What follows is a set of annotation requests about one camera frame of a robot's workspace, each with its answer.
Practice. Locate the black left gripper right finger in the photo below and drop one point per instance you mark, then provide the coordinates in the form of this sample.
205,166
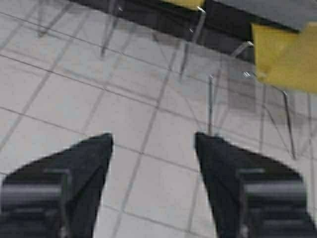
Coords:
252,195

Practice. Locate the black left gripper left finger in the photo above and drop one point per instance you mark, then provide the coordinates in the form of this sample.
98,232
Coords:
59,195

